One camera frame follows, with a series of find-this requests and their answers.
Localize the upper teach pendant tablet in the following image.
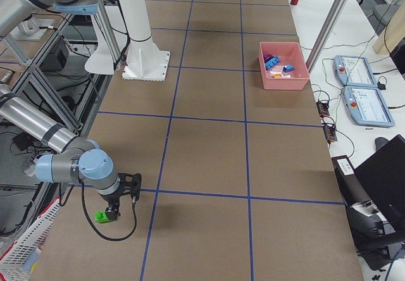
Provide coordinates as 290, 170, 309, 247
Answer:
334, 55, 377, 87

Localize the teach pendant tablet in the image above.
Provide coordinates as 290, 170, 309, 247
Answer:
343, 85, 395, 128
334, 55, 377, 87

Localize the small blue toy block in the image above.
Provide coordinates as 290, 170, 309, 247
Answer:
283, 65, 294, 73

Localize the lower teach pendant tablet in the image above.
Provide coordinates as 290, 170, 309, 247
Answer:
343, 85, 395, 128

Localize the aluminium frame post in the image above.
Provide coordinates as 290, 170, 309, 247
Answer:
306, 0, 347, 73

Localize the white chair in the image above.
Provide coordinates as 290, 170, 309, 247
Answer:
85, 6, 127, 75

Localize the white plastic basket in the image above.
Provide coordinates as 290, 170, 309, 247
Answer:
1, 197, 60, 280

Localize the green toy block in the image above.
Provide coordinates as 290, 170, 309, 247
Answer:
94, 211, 115, 223

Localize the pink plastic box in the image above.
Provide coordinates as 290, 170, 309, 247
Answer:
258, 42, 310, 91

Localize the long blue toy block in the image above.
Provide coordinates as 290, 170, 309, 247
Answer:
265, 56, 280, 70

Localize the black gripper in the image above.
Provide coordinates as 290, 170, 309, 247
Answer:
100, 173, 142, 220

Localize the purple toy block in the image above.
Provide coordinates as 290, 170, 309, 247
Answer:
263, 54, 274, 63

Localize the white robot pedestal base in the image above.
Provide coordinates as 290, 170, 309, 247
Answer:
119, 0, 170, 82

